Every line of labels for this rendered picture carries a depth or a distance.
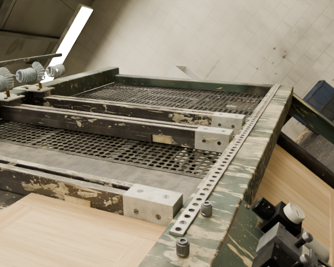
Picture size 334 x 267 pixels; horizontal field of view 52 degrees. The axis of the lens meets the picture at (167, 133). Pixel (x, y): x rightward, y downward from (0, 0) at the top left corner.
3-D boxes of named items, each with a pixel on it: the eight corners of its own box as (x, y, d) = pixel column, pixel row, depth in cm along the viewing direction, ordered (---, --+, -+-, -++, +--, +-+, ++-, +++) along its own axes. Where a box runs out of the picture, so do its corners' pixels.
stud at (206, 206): (210, 219, 72) (210, 206, 71) (199, 216, 73) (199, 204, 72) (213, 213, 74) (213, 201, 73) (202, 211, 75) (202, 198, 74)
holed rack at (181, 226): (183, 237, 67) (183, 234, 66) (169, 233, 68) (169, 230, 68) (280, 85, 209) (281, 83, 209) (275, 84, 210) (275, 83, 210)
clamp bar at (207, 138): (227, 156, 117) (230, 86, 109) (-19, 118, 162) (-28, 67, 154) (234, 146, 125) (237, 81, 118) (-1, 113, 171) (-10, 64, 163)
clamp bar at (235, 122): (240, 137, 134) (244, 76, 127) (15, 108, 180) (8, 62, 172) (245, 130, 143) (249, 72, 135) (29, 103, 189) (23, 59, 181)
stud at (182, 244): (186, 260, 60) (186, 246, 59) (173, 256, 61) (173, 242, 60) (191, 251, 62) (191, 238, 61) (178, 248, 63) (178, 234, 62)
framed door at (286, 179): (346, 329, 108) (351, 326, 107) (211, 213, 116) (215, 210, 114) (337, 197, 186) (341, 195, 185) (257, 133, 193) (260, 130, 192)
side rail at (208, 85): (270, 104, 207) (271, 86, 204) (114, 90, 250) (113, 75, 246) (271, 101, 214) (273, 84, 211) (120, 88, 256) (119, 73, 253)
